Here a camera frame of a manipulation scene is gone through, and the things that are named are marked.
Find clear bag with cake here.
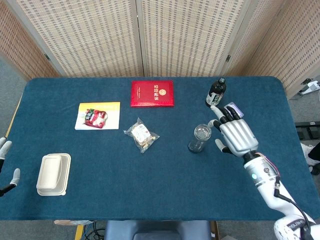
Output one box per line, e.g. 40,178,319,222
123,117,161,154

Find red certificate book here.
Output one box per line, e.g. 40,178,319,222
129,80,175,108

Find black floor cables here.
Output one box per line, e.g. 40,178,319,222
82,221,107,240

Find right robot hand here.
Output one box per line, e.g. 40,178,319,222
208,101,260,159

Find woven folding screen panel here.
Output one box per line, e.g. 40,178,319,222
136,0,252,78
239,0,320,100
7,0,145,78
223,0,286,77
0,0,61,81

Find brown cardboard piece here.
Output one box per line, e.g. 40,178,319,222
53,219,95,227

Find blue tablecloth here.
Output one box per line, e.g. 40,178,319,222
0,76,312,222

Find clear plastic case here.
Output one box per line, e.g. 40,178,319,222
224,101,245,118

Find beige lidded lunch box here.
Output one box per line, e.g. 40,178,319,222
36,152,72,197

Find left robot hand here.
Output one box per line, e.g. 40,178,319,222
0,136,21,197

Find clear glass jar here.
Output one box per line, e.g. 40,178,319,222
187,123,213,154

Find dark brown glass bottle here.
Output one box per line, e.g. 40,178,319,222
205,77,227,109

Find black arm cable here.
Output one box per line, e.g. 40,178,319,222
273,183,315,233

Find white shoe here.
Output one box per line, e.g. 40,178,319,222
300,143,318,173

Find white power strip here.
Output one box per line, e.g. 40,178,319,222
298,78,320,95

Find black floor stand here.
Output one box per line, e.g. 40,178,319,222
294,121,320,140

